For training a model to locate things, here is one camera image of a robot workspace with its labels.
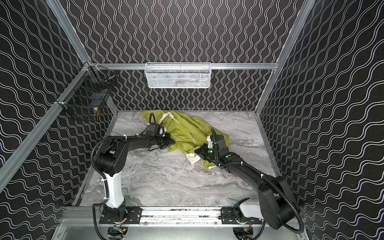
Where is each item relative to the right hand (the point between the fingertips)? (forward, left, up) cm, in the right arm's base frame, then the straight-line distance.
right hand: (194, 151), depth 84 cm
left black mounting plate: (-30, +30, -12) cm, 45 cm away
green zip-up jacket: (+18, +4, -7) cm, 20 cm away
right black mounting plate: (-29, -17, -13) cm, 37 cm away
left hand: (+12, +9, -8) cm, 17 cm away
